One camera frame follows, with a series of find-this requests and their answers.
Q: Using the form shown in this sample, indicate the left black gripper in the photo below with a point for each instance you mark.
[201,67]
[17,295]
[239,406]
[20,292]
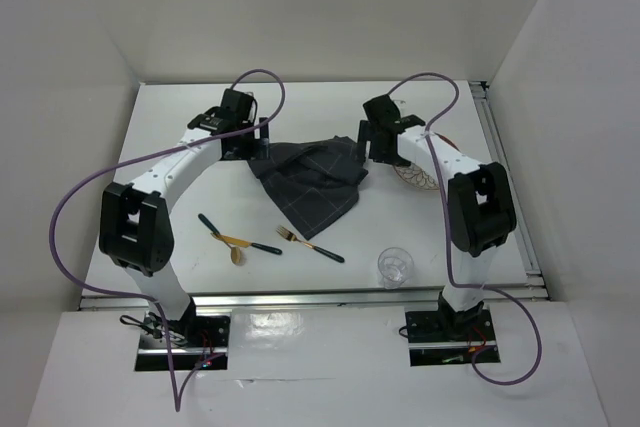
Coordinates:
[253,151]

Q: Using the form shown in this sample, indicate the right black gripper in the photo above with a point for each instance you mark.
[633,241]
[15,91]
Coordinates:
[367,133]

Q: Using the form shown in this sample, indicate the floral plate orange rim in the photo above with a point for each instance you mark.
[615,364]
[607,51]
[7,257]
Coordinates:
[412,174]

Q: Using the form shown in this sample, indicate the dark grey checked cloth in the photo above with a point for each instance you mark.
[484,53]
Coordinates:
[313,183]

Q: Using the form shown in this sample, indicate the gold fork green handle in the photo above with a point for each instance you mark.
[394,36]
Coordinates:
[291,237]

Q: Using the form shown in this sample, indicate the gold knife green handle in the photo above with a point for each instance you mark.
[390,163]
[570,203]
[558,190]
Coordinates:
[247,244]

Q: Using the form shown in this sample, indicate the gold spoon green handle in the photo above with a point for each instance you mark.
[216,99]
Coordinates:
[236,255]

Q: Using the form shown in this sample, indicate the clear drinking glass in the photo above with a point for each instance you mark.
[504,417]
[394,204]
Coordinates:
[395,267]

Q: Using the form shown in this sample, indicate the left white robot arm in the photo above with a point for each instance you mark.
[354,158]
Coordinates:
[135,225]

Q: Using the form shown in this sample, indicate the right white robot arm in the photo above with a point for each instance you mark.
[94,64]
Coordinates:
[478,203]

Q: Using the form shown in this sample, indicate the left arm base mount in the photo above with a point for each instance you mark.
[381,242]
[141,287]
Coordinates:
[206,348]

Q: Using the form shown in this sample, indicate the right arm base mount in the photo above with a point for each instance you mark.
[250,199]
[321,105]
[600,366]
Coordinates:
[430,345]

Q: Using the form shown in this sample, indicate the aluminium front rail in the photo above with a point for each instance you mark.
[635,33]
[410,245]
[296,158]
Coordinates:
[528,292]

